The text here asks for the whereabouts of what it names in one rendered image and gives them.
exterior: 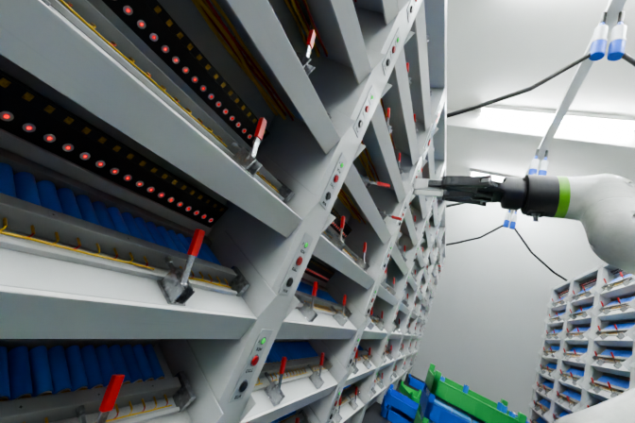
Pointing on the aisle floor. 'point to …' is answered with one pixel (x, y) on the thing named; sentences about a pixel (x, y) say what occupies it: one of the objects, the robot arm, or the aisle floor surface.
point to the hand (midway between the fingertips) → (427, 187)
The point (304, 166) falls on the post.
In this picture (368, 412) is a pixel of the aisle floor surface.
